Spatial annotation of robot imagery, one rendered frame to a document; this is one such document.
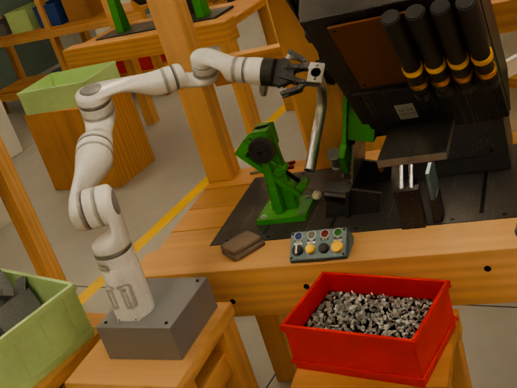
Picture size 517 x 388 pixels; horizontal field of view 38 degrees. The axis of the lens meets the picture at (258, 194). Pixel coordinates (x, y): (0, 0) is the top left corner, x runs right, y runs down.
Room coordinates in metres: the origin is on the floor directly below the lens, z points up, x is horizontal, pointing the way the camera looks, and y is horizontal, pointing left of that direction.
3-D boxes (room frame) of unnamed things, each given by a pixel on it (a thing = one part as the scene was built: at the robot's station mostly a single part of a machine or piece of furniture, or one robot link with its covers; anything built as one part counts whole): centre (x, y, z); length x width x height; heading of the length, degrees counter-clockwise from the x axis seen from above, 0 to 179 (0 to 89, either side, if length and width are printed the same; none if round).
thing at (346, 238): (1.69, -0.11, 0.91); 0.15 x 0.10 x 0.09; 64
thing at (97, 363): (1.62, 0.37, 0.83); 0.32 x 0.32 x 0.04; 61
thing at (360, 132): (1.85, -0.32, 1.17); 0.13 x 0.12 x 0.20; 64
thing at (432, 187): (1.69, -0.42, 0.97); 0.10 x 0.02 x 0.14; 154
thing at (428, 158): (1.75, -0.44, 1.11); 0.39 x 0.16 x 0.03; 154
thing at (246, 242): (1.83, 0.08, 0.91); 0.10 x 0.08 x 0.03; 115
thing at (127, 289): (1.62, 0.36, 1.03); 0.09 x 0.09 x 0.17; 64
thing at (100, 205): (1.61, 0.36, 1.19); 0.09 x 0.09 x 0.17; 87
